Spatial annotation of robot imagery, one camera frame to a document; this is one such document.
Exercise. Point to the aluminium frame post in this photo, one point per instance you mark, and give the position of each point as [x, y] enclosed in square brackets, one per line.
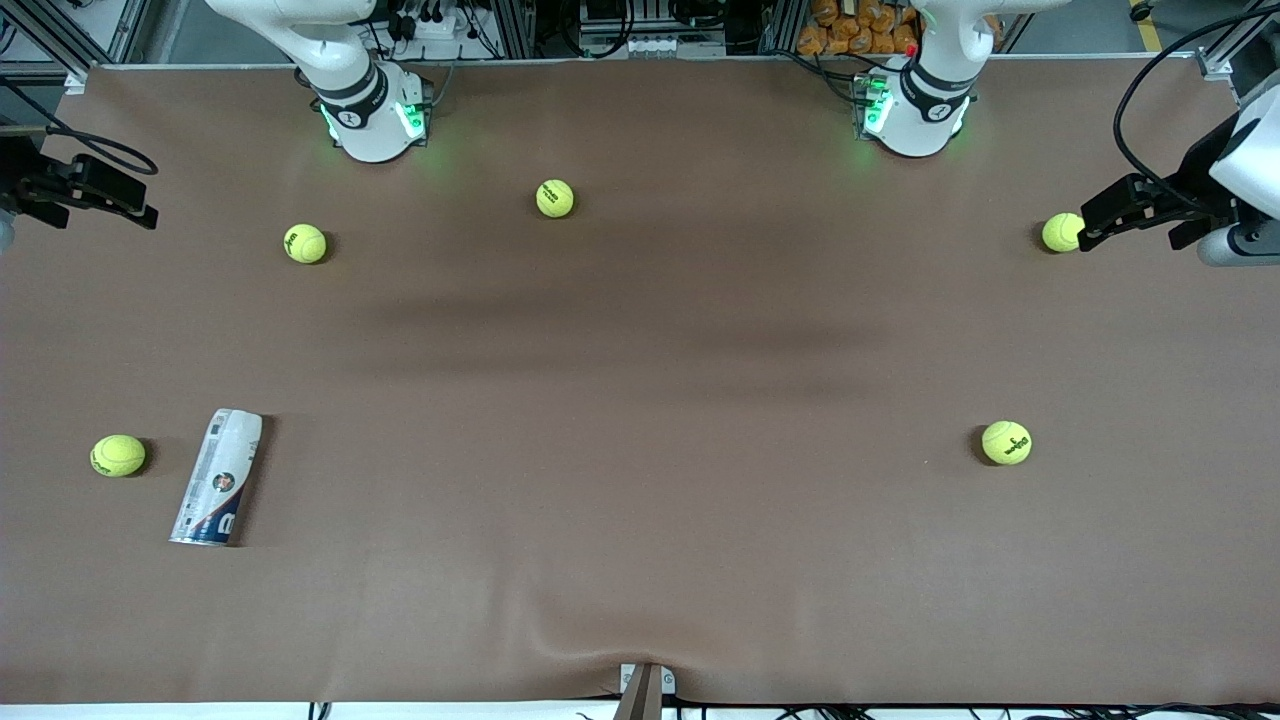
[1235, 45]
[60, 45]

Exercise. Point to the white terminal strip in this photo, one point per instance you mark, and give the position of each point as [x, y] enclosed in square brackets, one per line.
[650, 46]

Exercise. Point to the yellow tennis ball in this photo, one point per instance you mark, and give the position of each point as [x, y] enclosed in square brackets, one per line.
[305, 244]
[1060, 232]
[555, 198]
[118, 455]
[1006, 442]

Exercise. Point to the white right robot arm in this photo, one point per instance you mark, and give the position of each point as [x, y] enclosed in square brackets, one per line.
[360, 110]

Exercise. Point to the white power strip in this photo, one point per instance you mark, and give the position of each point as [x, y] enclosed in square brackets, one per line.
[440, 40]

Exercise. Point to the orange objects pile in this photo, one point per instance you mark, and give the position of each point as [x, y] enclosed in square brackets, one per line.
[850, 30]

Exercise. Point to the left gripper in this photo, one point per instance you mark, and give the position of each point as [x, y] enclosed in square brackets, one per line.
[1193, 183]

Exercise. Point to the white blue tennis ball can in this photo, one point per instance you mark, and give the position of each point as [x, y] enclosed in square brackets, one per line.
[215, 480]

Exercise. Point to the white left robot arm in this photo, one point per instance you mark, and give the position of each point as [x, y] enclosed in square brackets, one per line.
[925, 110]

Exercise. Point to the brown table mat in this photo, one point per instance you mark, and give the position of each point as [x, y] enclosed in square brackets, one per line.
[640, 560]

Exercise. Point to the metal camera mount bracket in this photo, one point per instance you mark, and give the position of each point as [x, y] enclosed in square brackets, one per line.
[645, 690]

